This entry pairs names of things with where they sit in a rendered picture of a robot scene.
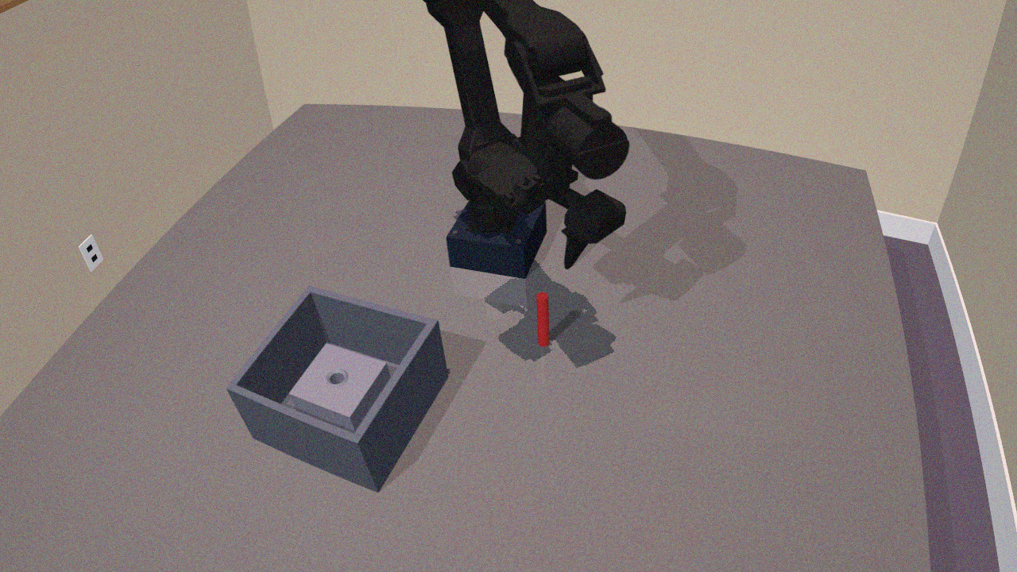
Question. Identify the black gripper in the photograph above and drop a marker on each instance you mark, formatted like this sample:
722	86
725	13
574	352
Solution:
589	218

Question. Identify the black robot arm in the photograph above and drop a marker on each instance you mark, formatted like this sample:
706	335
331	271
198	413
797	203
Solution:
540	45

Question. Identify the red peg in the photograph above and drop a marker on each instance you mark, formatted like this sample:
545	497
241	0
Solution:
543	318

